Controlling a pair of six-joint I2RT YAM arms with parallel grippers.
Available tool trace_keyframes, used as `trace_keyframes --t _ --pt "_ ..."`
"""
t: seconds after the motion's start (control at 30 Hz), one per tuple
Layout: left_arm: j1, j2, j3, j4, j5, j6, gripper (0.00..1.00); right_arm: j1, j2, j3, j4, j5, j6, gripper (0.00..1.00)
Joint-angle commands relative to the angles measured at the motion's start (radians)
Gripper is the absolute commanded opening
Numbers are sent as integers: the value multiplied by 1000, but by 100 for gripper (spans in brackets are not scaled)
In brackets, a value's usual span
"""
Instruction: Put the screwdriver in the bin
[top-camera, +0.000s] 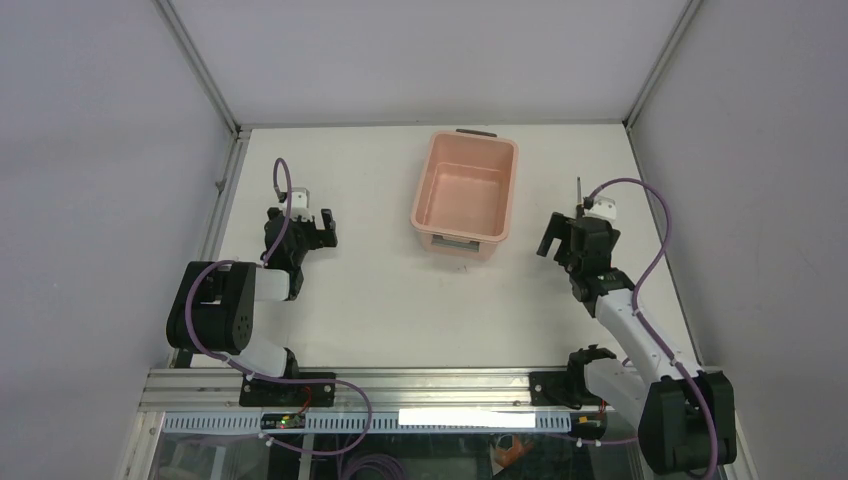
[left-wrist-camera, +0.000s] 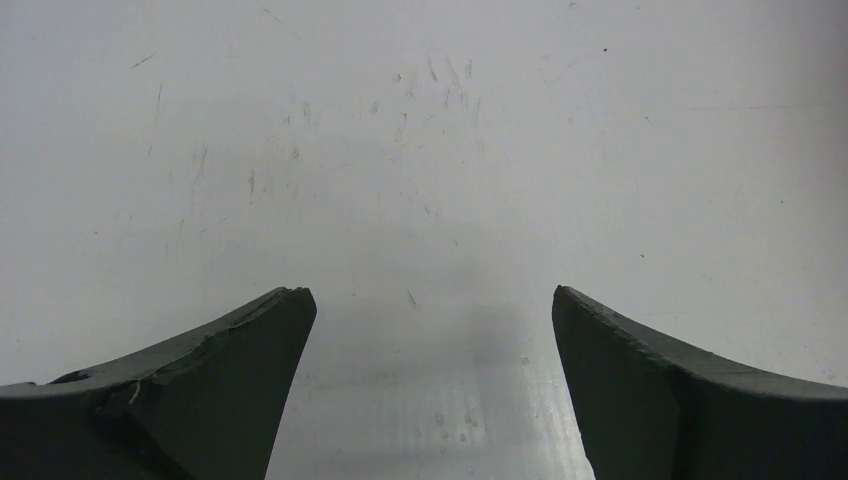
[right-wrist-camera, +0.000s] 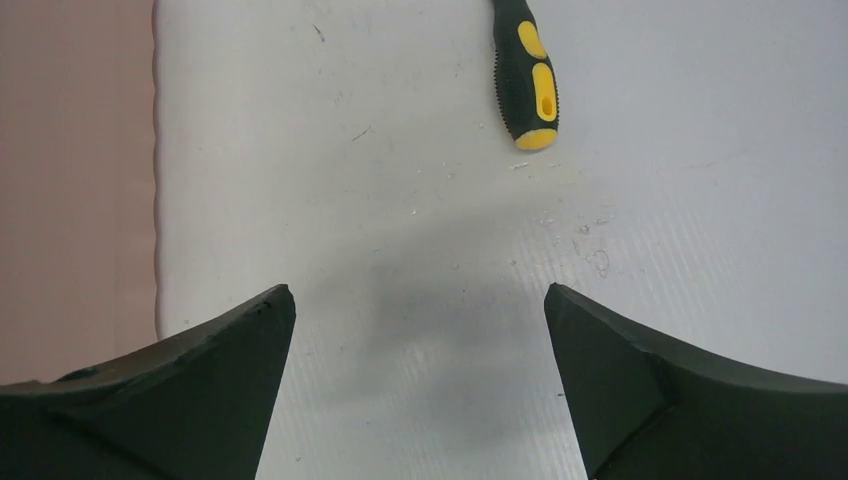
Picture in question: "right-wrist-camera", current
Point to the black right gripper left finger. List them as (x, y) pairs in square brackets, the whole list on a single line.
[(196, 405)]

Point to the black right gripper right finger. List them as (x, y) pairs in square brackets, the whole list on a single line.
[(646, 405)]

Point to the black yellow screwdriver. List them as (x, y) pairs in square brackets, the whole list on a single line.
[(524, 78)]

